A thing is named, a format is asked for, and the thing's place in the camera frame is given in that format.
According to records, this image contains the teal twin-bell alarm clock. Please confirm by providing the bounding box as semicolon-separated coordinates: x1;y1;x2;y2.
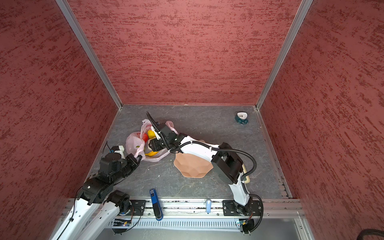
235;112;249;125

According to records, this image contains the aluminium right corner post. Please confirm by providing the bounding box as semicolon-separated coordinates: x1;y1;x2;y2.
256;0;313;111

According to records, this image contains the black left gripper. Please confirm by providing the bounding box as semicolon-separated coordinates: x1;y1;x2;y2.
111;153;143;184

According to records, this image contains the aluminium corner post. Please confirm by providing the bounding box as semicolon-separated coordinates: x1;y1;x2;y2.
56;0;124;111
256;0;313;111

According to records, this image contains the yellow fake banana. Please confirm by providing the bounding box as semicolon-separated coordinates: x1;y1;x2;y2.
144;130;158;157

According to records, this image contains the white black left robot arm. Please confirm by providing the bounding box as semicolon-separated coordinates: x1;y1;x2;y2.
52;150;142;240

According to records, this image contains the red fake apple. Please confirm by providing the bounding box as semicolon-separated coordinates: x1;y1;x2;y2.
142;133;149;143

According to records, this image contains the pink translucent plastic bag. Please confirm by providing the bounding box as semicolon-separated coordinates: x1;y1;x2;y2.
126;119;169;163

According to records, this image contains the aluminium left corner post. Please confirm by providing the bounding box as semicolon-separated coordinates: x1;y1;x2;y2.
56;0;124;111

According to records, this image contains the blue black utility knife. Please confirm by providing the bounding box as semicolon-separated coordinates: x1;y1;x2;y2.
150;189;164;221

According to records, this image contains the pink faceted scalloped bowl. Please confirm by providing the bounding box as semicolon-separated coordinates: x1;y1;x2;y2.
174;153;213;178

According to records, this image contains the aluminium front rail base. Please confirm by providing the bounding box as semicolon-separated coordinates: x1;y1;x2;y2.
61;196;305;232

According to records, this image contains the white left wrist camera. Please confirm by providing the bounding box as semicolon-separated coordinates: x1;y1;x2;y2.
111;145;126;159

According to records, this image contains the light blue rail knob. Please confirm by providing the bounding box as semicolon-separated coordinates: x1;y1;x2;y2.
205;199;212;214

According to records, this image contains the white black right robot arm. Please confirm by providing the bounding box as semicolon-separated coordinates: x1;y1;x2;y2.
149;122;257;216

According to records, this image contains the black corrugated cable conduit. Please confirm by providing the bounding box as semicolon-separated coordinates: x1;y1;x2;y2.
145;111;258;181

